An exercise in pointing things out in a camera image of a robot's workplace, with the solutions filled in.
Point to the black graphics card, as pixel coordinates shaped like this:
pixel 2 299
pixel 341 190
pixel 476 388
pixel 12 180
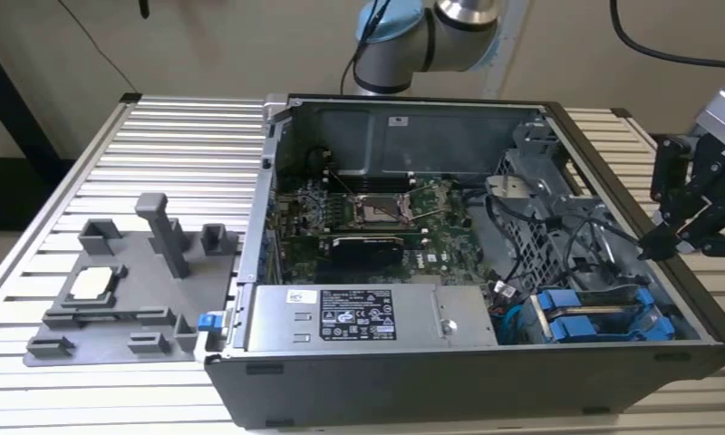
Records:
pixel 368 254

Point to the blue case latch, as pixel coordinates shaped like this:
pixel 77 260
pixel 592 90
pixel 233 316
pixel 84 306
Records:
pixel 210 322

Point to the hard disk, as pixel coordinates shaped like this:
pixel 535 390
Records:
pixel 559 302

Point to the grey metal disk bay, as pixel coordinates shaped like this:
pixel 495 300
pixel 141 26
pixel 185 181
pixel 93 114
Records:
pixel 535 321

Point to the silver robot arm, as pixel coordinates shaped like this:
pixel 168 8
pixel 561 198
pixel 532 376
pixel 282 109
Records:
pixel 392 63

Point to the silver CPU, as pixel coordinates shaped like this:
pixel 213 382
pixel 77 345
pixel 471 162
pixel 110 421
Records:
pixel 93 282

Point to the black RAM slot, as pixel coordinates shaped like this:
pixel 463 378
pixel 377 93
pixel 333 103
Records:
pixel 374 174
pixel 374 188
pixel 374 178
pixel 374 183

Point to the grey parts rack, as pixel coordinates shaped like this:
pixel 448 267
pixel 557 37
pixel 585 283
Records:
pixel 126 317

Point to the CPU socket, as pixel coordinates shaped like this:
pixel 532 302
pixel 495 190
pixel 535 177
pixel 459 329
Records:
pixel 381 210

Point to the open black PC case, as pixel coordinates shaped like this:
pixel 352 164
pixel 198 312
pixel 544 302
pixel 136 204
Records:
pixel 459 394

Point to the green motherboard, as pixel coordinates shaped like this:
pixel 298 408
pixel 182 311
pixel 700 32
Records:
pixel 453 235

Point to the silver power supply unit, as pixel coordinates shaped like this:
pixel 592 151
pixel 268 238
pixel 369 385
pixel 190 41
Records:
pixel 368 317

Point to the empty blue disk carrier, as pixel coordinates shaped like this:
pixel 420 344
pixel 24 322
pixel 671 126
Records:
pixel 577 330

